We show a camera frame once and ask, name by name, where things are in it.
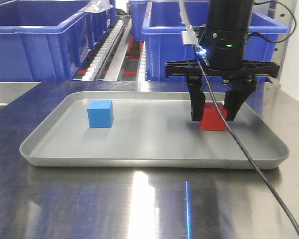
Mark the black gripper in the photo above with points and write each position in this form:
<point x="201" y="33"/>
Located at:
<point x="220" y="52"/>

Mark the red cube block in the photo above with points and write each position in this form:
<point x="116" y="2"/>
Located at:
<point x="211" y="119"/>

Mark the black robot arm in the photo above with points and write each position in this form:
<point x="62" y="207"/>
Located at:
<point x="226" y="12"/>

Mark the blue bin front right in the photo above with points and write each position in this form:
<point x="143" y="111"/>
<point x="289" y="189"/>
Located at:
<point x="169" y="47"/>

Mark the blue bin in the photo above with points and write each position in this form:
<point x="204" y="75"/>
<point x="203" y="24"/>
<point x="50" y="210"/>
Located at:
<point x="47" y="39"/>
<point x="169" y="47"/>
<point x="137" y="17"/>

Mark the grey metal tray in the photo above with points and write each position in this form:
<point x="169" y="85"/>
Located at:
<point x="150" y="129"/>

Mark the blue bin rear right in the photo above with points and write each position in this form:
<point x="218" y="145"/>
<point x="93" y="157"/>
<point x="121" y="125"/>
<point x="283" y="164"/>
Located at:
<point x="137" y="17"/>

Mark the blue cube block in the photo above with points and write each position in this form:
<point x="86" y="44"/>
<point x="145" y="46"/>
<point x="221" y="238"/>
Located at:
<point x="100" y="114"/>

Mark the clear plastic bag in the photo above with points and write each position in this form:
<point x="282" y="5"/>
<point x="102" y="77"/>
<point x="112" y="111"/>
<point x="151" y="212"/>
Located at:
<point x="97" y="6"/>

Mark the blue bin front left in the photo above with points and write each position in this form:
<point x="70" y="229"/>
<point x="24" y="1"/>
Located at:
<point x="47" y="39"/>

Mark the steel shelf upright post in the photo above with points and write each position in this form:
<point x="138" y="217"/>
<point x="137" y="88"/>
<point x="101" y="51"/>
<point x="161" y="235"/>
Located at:
<point x="280" y="14"/>

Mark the white roller conveyor rail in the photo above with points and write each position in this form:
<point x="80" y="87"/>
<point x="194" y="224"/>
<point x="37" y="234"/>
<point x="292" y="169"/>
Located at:
<point x="95" y="69"/>

